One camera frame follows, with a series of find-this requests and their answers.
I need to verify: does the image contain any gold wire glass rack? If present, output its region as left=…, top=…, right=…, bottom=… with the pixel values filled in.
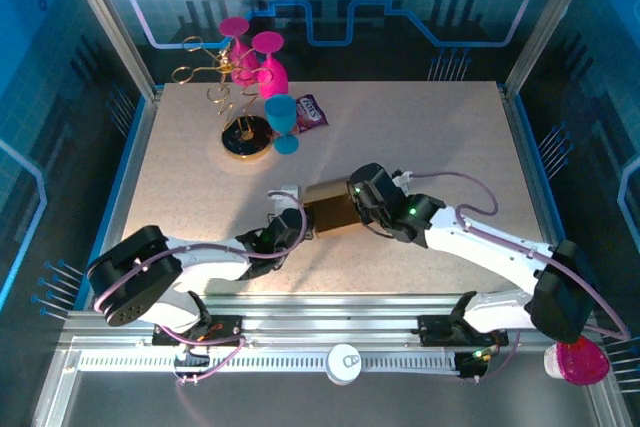
left=172, top=35, right=276, bottom=163

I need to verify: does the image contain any white slotted cable duct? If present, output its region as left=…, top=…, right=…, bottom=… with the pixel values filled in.
left=78, top=352, right=459, bottom=374

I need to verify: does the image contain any pink plastic goblet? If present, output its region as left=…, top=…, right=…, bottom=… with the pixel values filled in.
left=250, top=30, right=290, bottom=100
left=218, top=15, right=261, bottom=88

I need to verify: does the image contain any white cup with pink lid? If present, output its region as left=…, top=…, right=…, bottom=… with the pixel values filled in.
left=543, top=339, right=611, bottom=387

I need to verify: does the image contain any aluminium frame rail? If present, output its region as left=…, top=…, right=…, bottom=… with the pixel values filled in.
left=62, top=291, right=601, bottom=348

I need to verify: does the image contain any brown cardboard paper box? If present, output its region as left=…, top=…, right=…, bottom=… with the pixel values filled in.
left=302, top=179, right=369, bottom=241

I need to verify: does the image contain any aluminium frame post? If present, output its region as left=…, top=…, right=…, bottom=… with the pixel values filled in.
left=502, top=0, right=604, bottom=98
left=55, top=0, right=164, bottom=101

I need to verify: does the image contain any purple candy bag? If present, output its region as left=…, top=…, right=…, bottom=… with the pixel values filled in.
left=294, top=93, right=331, bottom=136

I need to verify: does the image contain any blue plastic goblet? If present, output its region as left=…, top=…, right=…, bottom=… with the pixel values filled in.
left=263, top=93, right=301, bottom=157

